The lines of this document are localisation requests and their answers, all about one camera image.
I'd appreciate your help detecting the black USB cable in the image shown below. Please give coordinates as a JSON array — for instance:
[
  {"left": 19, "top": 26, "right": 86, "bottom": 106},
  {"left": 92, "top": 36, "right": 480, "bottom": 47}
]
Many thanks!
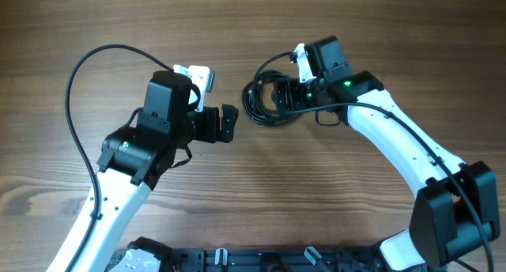
[{"left": 240, "top": 69, "right": 305, "bottom": 127}]

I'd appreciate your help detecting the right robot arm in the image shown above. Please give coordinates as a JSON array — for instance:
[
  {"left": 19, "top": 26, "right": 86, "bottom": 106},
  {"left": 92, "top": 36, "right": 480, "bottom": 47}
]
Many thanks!
[{"left": 276, "top": 36, "right": 500, "bottom": 271}]

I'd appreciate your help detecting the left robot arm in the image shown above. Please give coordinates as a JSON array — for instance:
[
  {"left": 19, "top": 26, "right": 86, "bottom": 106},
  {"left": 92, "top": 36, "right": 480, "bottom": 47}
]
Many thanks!
[{"left": 49, "top": 65, "right": 239, "bottom": 271}]

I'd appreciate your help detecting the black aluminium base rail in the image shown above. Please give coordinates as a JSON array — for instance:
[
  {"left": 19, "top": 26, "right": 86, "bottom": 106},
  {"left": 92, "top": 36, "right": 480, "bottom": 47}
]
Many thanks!
[{"left": 106, "top": 246, "right": 447, "bottom": 272}]

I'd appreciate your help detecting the right camera black cable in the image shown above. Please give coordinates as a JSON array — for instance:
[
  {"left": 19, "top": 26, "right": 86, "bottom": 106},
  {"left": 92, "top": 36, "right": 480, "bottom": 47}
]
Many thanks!
[{"left": 252, "top": 51, "right": 495, "bottom": 272}]

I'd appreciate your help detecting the camera black cable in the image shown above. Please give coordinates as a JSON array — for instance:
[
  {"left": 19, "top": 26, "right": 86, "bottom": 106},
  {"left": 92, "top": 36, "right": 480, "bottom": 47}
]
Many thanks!
[
  {"left": 64, "top": 43, "right": 176, "bottom": 272},
  {"left": 252, "top": 51, "right": 495, "bottom": 272}
]

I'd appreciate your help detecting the left camera black cable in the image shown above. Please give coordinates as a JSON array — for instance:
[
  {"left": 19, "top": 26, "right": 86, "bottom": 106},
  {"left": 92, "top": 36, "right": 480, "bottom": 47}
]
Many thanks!
[{"left": 64, "top": 43, "right": 176, "bottom": 272}]

